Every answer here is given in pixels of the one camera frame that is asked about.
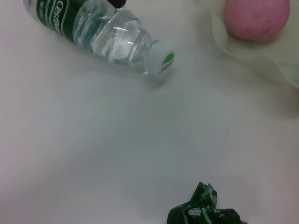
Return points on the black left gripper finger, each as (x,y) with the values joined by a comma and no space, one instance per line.
(118,2)

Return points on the clear green-label water bottle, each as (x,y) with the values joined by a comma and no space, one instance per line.
(112,35)

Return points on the pink peach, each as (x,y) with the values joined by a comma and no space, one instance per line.
(254,18)

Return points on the green plastic wrapper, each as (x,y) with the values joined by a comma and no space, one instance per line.
(203,210)

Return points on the translucent green fruit plate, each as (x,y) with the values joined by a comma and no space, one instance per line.
(257,57)

